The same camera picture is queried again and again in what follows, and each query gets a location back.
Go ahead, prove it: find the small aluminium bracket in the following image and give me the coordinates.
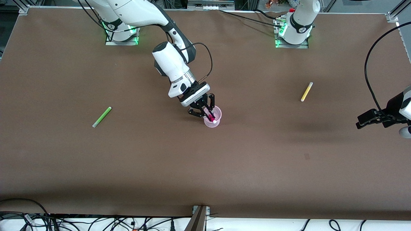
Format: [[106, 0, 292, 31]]
[[192, 205, 211, 216]]

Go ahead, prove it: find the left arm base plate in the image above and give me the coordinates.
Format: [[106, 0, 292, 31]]
[[275, 18, 309, 49]]

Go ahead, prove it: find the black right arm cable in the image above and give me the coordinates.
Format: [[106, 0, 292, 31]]
[[76, 0, 213, 83]]

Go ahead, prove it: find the aluminium frame corner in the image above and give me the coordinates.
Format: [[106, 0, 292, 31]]
[[18, 0, 44, 15], [385, 0, 411, 23]]

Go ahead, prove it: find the black looped cable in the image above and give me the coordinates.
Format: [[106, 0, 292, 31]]
[[0, 198, 52, 222]]

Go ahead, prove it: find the short black base cable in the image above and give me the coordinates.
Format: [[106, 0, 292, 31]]
[[255, 9, 286, 20]]

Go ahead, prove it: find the long black base cable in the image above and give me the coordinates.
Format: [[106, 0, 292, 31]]
[[219, 10, 280, 27]]

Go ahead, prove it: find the pink pen holder cup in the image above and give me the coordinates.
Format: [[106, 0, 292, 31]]
[[203, 105, 222, 128]]

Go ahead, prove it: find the green pen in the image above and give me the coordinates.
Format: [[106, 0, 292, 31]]
[[92, 107, 112, 128]]

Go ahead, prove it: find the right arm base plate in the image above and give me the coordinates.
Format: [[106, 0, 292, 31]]
[[105, 27, 139, 46]]

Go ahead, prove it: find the yellow pen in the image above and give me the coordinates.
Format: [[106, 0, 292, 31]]
[[300, 82, 313, 102]]

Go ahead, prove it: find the grey support beam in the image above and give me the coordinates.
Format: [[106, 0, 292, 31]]
[[185, 206, 207, 231]]

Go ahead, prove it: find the brown paper table cover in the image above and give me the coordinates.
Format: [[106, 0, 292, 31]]
[[0, 6, 411, 220]]

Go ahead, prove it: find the silver metal box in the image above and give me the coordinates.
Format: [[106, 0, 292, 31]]
[[187, 0, 235, 11]]

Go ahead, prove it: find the black cable tangle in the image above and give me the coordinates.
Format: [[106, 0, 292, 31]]
[[0, 211, 193, 231]]

